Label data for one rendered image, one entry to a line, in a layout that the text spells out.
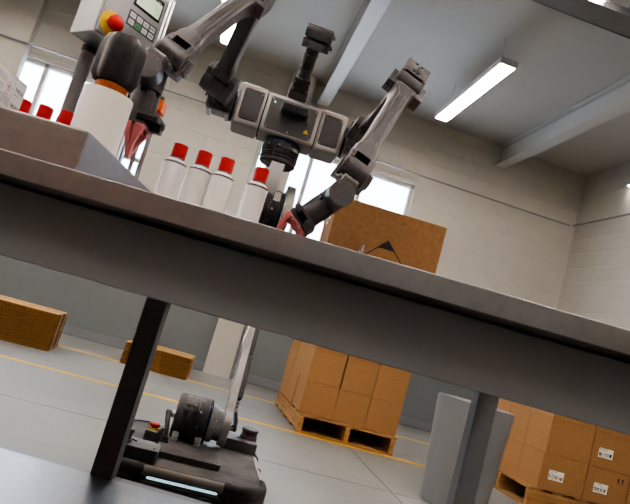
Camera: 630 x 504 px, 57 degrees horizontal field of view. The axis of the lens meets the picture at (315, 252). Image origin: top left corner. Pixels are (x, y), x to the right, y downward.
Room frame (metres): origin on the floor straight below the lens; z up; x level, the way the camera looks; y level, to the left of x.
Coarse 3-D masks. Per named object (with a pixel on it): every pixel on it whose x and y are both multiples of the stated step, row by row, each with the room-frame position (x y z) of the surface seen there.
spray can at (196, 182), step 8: (200, 152) 1.30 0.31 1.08; (208, 152) 1.30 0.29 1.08; (200, 160) 1.30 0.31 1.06; (208, 160) 1.30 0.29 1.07; (192, 168) 1.29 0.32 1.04; (200, 168) 1.29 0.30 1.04; (192, 176) 1.29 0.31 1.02; (200, 176) 1.29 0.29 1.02; (208, 176) 1.30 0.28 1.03; (184, 184) 1.30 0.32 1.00; (192, 184) 1.29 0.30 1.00; (200, 184) 1.29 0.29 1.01; (184, 192) 1.29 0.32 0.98; (192, 192) 1.29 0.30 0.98; (200, 192) 1.30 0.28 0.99; (184, 200) 1.29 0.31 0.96; (192, 200) 1.29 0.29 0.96; (200, 200) 1.30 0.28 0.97
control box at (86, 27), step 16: (96, 0) 1.31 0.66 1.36; (112, 0) 1.31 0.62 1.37; (128, 0) 1.34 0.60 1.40; (80, 16) 1.34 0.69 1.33; (96, 16) 1.30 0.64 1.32; (144, 16) 1.39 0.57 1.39; (80, 32) 1.33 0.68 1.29; (96, 32) 1.31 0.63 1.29; (128, 32) 1.37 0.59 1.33; (96, 48) 1.40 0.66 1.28
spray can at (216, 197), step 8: (224, 160) 1.30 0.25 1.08; (232, 160) 1.30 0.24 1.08; (224, 168) 1.30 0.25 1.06; (232, 168) 1.31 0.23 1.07; (216, 176) 1.29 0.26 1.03; (224, 176) 1.29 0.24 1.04; (216, 184) 1.29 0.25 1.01; (224, 184) 1.29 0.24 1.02; (232, 184) 1.32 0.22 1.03; (208, 192) 1.30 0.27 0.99; (216, 192) 1.29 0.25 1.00; (224, 192) 1.30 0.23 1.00; (208, 200) 1.29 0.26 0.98; (216, 200) 1.29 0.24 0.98; (224, 200) 1.30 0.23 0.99; (208, 208) 1.29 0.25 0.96; (216, 208) 1.29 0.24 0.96; (224, 208) 1.31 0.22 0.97
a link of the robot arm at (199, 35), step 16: (240, 0) 1.39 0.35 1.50; (256, 0) 1.42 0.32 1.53; (272, 0) 1.46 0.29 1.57; (208, 16) 1.32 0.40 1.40; (224, 16) 1.34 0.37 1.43; (240, 16) 1.40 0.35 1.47; (256, 16) 1.45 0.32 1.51; (176, 32) 1.25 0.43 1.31; (192, 32) 1.27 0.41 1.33; (208, 32) 1.29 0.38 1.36; (224, 32) 1.38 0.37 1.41; (160, 48) 1.22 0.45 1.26; (176, 48) 1.23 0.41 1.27; (192, 48) 1.25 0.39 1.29; (176, 64) 1.23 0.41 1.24
